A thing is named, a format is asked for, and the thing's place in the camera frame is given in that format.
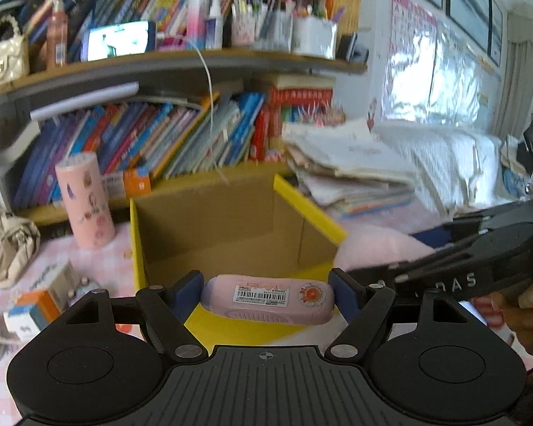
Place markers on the white box with blue print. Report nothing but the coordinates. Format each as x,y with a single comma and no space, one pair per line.
53,282

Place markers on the tall white pink bottle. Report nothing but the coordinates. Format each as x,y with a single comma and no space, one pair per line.
197,17

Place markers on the silver pen holder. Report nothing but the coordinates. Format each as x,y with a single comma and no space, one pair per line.
313,37

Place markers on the beige cloth bag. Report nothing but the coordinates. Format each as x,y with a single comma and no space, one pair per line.
4,244

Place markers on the wooden bookshelf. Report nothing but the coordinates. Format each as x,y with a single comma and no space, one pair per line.
160,65

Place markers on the small white bottle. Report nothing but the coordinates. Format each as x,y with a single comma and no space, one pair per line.
214,29

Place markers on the silver foil sheet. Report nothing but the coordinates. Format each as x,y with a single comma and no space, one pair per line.
462,80

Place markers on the cream quilted handbag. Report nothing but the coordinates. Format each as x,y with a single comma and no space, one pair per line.
4,60

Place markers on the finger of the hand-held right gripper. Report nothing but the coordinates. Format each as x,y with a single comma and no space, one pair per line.
431,236
426,262

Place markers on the pink checkered desktop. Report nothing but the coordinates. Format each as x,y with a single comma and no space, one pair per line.
106,270

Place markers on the white shelf lamp bar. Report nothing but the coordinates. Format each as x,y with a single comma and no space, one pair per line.
84,102

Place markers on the pink pen holder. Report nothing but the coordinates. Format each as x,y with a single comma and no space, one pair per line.
243,31

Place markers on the smartphone with lit screen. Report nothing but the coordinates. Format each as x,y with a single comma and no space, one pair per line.
117,41

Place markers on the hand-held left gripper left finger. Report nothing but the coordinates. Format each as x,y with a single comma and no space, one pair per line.
191,290

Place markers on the long row of colourful books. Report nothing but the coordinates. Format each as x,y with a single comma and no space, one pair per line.
160,142

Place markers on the pink plastic case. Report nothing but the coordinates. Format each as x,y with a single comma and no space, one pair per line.
266,301

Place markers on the thick black book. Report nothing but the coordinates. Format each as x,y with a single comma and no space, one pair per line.
20,142

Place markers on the stack of papers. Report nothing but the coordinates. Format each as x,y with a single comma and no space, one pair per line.
346,164

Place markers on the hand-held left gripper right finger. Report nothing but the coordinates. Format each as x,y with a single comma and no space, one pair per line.
341,288

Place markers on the white labelled small box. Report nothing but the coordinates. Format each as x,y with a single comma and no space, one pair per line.
113,186

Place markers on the small orange white box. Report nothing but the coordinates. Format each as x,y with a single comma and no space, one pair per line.
137,183

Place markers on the copper pink spray bottle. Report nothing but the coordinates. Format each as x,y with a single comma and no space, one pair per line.
57,31

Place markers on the cream curtain valance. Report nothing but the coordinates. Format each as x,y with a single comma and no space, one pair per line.
528,44

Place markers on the clear pen holder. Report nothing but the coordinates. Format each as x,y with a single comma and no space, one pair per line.
273,31

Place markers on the pink wall poster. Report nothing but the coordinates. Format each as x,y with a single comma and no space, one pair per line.
411,53

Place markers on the orange white blue carton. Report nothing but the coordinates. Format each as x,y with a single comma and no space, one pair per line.
31,317

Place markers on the yellow cardboard box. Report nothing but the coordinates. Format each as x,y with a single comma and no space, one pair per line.
222,230

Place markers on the blue white bag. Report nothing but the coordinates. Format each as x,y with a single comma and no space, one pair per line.
513,182

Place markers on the pink cylindrical container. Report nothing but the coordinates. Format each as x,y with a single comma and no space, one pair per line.
86,204

